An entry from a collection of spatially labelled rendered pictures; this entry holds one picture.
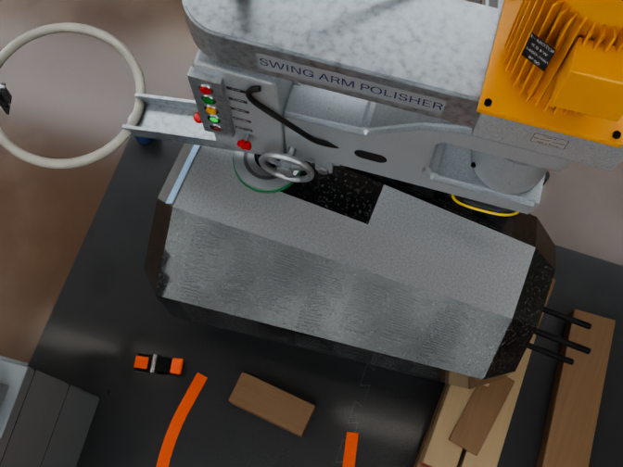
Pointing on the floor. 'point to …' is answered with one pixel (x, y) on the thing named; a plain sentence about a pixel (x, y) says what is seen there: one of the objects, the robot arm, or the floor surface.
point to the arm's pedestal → (42, 418)
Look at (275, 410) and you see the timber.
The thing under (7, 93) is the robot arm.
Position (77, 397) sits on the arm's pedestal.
